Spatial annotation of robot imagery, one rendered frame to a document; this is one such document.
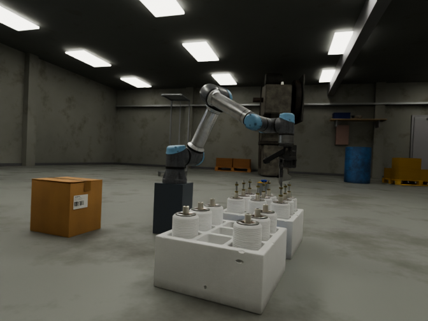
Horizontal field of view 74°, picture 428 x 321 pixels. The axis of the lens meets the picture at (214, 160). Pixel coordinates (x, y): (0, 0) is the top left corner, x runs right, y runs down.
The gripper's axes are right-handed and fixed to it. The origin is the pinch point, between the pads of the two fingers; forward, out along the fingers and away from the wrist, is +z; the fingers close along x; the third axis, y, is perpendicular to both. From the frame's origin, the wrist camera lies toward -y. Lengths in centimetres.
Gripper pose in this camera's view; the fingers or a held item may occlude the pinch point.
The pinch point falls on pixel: (279, 183)
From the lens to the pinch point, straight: 148.0
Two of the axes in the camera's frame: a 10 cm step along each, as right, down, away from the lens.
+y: 9.8, 0.4, -1.8
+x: 1.8, 0.0, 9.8
